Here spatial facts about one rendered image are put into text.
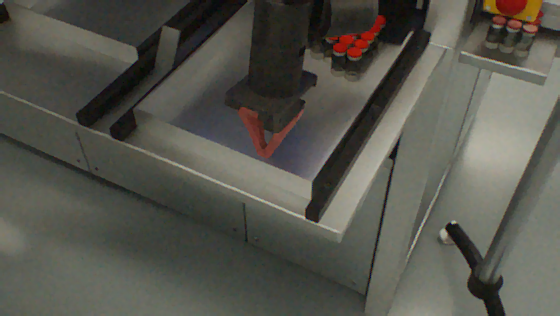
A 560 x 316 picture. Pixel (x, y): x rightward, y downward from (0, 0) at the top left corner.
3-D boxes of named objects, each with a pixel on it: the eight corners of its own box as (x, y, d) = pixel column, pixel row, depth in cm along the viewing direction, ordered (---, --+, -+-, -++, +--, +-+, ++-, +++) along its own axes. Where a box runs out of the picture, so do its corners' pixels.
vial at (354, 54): (348, 71, 86) (350, 45, 83) (361, 75, 86) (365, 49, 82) (341, 79, 85) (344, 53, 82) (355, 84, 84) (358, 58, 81)
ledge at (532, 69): (481, 16, 99) (484, 7, 98) (561, 37, 95) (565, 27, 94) (457, 61, 91) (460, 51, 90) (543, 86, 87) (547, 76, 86)
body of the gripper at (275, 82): (316, 89, 67) (327, 30, 63) (276, 130, 60) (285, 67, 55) (267, 71, 69) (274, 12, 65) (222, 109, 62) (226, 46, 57)
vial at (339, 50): (334, 66, 87) (336, 40, 84) (347, 71, 86) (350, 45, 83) (327, 74, 86) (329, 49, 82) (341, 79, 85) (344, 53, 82)
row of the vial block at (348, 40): (263, 33, 93) (262, 8, 89) (368, 67, 87) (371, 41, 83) (256, 40, 91) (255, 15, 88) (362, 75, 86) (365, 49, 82)
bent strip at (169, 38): (169, 57, 89) (163, 24, 84) (186, 63, 88) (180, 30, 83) (109, 113, 80) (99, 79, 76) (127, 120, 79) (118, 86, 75)
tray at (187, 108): (263, 6, 98) (263, -13, 96) (410, 50, 90) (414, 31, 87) (137, 128, 78) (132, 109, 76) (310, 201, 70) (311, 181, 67)
